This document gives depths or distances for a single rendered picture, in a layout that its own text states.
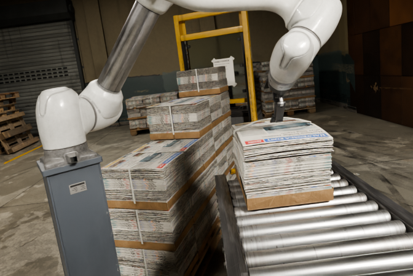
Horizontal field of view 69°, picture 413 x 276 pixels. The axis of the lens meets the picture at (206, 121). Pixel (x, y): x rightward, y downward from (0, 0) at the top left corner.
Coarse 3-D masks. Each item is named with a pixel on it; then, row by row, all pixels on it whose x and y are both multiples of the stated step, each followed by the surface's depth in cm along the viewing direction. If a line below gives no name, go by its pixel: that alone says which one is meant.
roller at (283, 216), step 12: (348, 204) 96; (360, 204) 96; (372, 204) 95; (240, 216) 97; (252, 216) 96; (264, 216) 96; (276, 216) 95; (288, 216) 95; (300, 216) 95; (312, 216) 95
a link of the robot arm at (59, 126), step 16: (48, 96) 108; (64, 96) 109; (48, 112) 107; (64, 112) 108; (80, 112) 114; (48, 128) 107; (64, 128) 108; (80, 128) 113; (48, 144) 109; (64, 144) 109
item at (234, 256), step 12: (216, 180) 131; (216, 192) 122; (228, 192) 117; (228, 204) 107; (228, 216) 98; (228, 228) 91; (228, 240) 84; (240, 240) 84; (228, 252) 79; (240, 252) 78; (228, 264) 74; (240, 264) 74
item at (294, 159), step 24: (240, 144) 103; (264, 144) 95; (288, 144) 94; (312, 144) 95; (240, 168) 106; (264, 168) 97; (288, 168) 97; (312, 168) 97; (264, 192) 99; (288, 192) 99
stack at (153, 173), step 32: (128, 160) 168; (160, 160) 161; (192, 160) 188; (224, 160) 254; (128, 192) 157; (160, 192) 151; (192, 192) 182; (128, 224) 162; (160, 224) 155; (128, 256) 167; (160, 256) 160; (192, 256) 178
